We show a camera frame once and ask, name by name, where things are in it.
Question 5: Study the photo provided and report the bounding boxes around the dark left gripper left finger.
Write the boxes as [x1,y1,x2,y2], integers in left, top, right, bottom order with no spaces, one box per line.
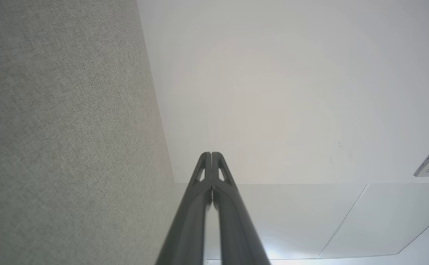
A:
[156,152,213,265]

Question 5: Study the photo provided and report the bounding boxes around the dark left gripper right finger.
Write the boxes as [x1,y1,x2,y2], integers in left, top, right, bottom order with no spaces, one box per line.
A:
[212,152,271,265]

